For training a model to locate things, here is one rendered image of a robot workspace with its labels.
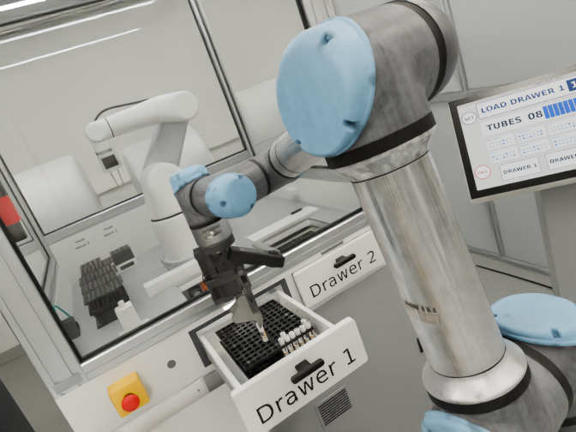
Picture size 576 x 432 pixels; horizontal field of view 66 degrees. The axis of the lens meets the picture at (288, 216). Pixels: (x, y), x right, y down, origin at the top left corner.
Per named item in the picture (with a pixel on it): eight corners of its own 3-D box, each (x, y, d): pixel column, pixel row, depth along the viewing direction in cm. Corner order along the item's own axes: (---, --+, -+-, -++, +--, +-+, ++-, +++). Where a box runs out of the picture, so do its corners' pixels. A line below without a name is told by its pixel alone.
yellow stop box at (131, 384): (151, 403, 105) (138, 379, 103) (122, 421, 102) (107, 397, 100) (147, 393, 110) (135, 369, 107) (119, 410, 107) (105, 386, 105)
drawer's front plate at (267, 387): (369, 360, 96) (354, 317, 92) (253, 441, 85) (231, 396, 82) (363, 357, 97) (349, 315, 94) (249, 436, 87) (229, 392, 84)
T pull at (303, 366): (326, 364, 86) (323, 358, 86) (294, 386, 84) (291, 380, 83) (316, 357, 90) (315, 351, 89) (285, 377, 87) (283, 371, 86)
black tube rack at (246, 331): (321, 350, 102) (313, 327, 100) (256, 393, 96) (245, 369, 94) (280, 318, 122) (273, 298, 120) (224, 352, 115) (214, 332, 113)
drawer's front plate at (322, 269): (385, 261, 135) (375, 230, 132) (307, 309, 125) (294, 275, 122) (381, 261, 137) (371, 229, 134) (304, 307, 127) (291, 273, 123)
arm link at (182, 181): (177, 176, 78) (159, 178, 85) (201, 231, 81) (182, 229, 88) (213, 159, 82) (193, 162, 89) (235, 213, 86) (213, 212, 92)
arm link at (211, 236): (223, 210, 91) (228, 219, 84) (231, 230, 93) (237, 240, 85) (189, 224, 90) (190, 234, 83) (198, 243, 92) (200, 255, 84)
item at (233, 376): (356, 355, 96) (347, 332, 94) (254, 425, 87) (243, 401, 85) (279, 301, 132) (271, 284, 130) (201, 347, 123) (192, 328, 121)
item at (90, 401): (405, 252, 141) (392, 211, 136) (84, 448, 104) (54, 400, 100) (279, 216, 225) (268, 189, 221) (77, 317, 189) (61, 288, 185)
